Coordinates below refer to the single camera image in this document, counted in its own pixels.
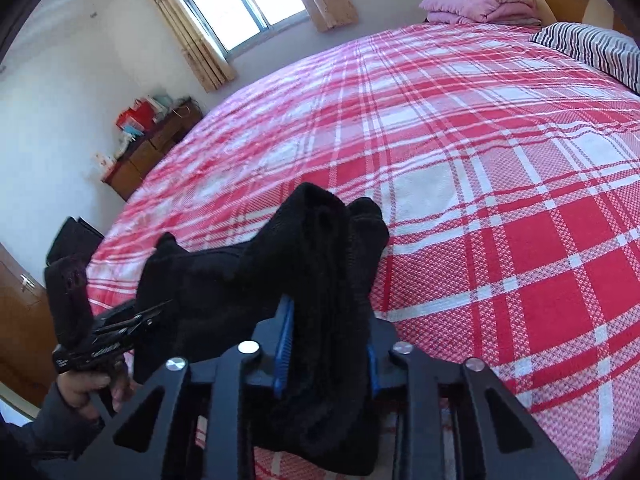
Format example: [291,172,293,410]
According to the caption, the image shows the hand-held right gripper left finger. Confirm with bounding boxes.
[37,294,297,480]

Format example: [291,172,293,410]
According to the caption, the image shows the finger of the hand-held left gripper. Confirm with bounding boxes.
[92,299,173,333]
[90,317,163,358]

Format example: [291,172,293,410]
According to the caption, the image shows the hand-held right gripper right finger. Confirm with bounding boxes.
[365,317,581,480]

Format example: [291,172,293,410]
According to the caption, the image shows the black pants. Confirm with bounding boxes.
[132,182,391,478]

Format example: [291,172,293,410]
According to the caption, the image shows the person's left forearm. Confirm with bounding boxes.
[0,382,108,480]

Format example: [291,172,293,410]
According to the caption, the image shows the person's left hand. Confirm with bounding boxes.
[54,357,143,423]

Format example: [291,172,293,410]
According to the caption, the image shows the brown wooden door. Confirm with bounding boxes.
[0,242,60,407]

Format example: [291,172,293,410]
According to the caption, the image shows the black chair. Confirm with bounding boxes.
[46,216,106,267]

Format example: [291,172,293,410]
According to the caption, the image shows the white patterned box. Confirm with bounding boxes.
[95,152,120,182]

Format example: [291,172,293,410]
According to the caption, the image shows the brown wooden dresser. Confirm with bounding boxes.
[101,100,204,202]

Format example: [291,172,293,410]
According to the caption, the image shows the red plaid bed sheet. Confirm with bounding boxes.
[85,22,640,480]

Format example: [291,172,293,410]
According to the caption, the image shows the red box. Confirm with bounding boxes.
[116,100,157,132]

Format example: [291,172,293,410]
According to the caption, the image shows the window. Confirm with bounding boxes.
[164,0,309,54]

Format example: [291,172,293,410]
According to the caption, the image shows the pink folded quilt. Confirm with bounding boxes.
[419,0,543,26]

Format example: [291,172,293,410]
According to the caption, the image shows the striped pillow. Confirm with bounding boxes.
[529,22,640,96]

